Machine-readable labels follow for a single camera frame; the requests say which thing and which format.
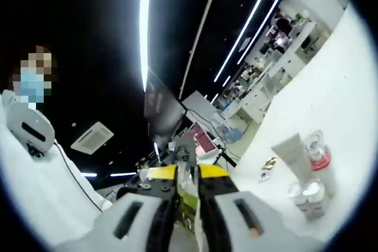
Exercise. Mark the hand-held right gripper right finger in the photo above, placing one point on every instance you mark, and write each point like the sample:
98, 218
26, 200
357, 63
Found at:
218, 222

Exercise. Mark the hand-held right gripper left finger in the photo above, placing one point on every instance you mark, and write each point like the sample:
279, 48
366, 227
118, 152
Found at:
159, 222

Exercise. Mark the black green skincare packet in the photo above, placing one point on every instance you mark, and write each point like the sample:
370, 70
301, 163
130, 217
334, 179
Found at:
187, 202

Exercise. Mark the gold skincare sachet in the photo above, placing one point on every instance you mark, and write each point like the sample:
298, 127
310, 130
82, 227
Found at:
270, 163

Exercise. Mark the small white skincare bottle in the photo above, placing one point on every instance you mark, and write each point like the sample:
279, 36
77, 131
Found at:
298, 197
316, 204

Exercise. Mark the white skincare tube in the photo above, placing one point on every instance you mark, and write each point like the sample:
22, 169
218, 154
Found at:
292, 154

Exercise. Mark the computer monitor purple screen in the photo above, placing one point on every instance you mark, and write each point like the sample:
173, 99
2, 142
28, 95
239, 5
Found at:
203, 140

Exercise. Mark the blue water jug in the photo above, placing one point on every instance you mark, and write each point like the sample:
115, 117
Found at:
233, 135

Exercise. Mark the ceiling air conditioner unit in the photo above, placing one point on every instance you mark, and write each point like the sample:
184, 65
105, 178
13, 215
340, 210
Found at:
93, 137

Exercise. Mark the large dark monitor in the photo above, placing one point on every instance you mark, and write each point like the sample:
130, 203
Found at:
162, 107

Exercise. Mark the person's white clothing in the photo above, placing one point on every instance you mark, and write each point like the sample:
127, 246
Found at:
35, 193

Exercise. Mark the white chest device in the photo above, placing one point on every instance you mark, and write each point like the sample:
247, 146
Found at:
29, 128

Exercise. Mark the white office desk row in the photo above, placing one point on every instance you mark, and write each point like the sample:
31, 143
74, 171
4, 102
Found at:
291, 54

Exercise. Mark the ceiling light strip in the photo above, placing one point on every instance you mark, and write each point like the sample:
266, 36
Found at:
144, 27

